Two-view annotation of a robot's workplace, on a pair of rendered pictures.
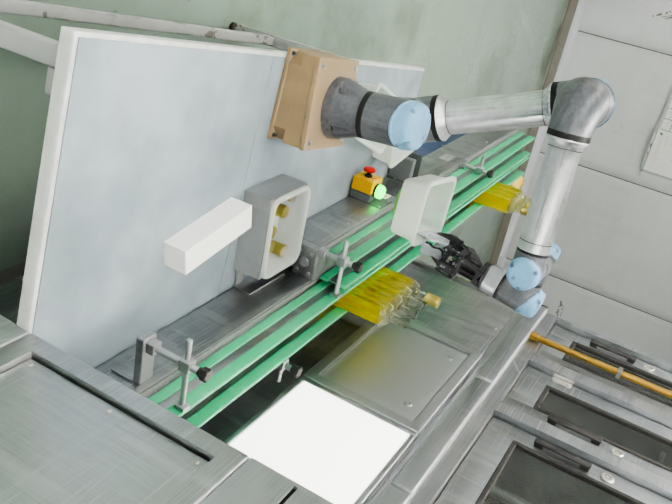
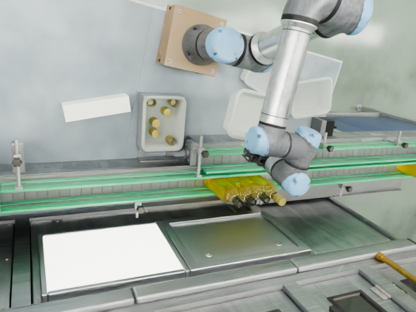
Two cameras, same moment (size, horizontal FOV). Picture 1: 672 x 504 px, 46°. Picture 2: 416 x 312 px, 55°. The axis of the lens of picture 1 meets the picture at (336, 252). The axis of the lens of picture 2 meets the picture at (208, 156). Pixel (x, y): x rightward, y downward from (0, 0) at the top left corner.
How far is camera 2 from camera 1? 1.34 m
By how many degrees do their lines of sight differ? 38
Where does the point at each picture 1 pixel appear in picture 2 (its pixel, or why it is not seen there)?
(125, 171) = (18, 45)
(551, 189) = (277, 65)
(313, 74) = (171, 15)
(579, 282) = not seen: outside the picture
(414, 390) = (225, 250)
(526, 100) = not seen: hidden behind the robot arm
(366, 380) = (197, 235)
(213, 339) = (84, 169)
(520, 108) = not seen: hidden behind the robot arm
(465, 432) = (237, 287)
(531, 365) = (361, 274)
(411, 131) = (217, 44)
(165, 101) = (48, 10)
